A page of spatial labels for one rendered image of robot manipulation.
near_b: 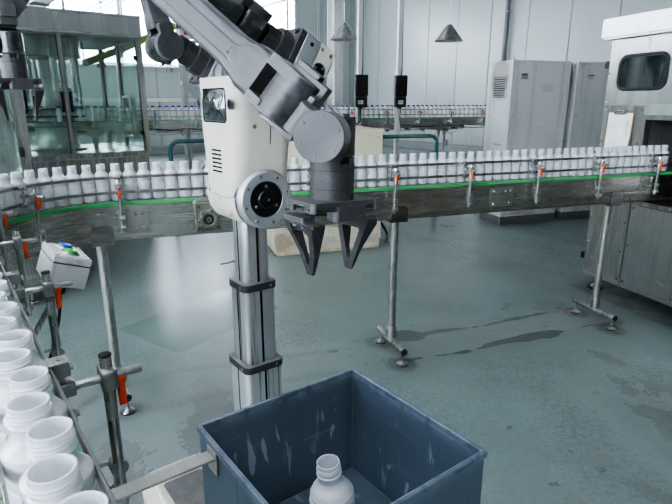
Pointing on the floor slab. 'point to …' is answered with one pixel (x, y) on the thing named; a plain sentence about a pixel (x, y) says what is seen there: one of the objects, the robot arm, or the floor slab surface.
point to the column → (335, 52)
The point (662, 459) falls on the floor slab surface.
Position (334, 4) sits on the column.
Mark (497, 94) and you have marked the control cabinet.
